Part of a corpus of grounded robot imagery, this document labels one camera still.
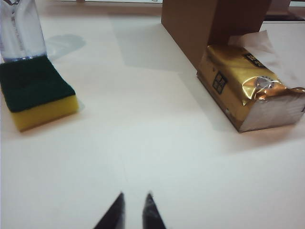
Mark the white tissue sheet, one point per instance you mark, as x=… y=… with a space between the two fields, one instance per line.
x=264 y=45

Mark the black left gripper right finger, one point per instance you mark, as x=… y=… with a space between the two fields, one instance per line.
x=152 y=214

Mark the clear Ganten water bottle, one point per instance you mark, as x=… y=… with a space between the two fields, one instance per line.
x=21 y=31

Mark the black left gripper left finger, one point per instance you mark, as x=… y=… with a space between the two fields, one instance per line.
x=114 y=214

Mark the brown cardboard box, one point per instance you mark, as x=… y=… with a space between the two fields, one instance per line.
x=190 y=28

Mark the yellow sponge with green pad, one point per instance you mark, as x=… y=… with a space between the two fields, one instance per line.
x=35 y=95

